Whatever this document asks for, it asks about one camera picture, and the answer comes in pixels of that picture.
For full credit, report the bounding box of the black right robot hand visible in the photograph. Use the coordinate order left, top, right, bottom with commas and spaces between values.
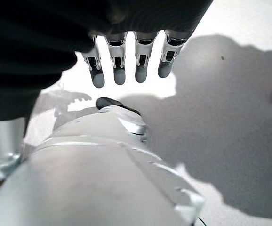
0, 0, 214, 182

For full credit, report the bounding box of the black right robot foot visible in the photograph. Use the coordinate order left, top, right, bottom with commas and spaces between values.
95, 97, 142, 116

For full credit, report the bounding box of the silver right robot leg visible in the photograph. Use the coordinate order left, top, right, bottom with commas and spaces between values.
0, 105, 205, 226

